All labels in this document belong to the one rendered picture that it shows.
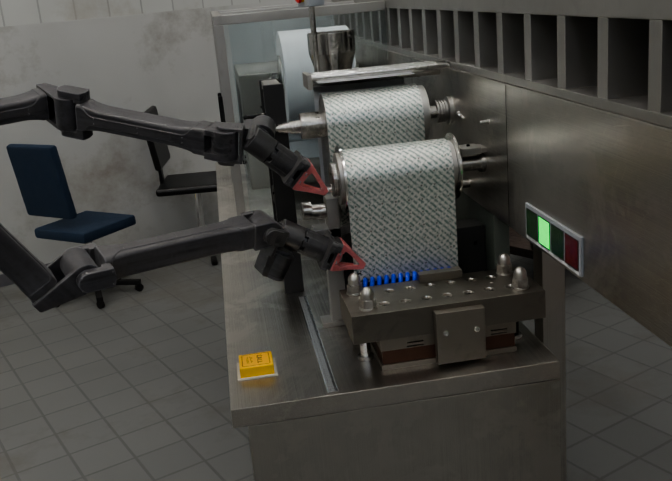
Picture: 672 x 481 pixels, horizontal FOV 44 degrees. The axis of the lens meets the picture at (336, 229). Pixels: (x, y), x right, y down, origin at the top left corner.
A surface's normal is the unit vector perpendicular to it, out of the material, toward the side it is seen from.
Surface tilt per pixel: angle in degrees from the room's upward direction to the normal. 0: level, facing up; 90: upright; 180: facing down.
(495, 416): 90
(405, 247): 90
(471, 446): 90
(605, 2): 90
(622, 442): 0
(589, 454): 0
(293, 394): 0
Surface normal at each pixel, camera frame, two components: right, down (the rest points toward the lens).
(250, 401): -0.08, -0.96
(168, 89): 0.54, 0.19
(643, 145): -0.99, 0.12
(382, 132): 0.15, 0.29
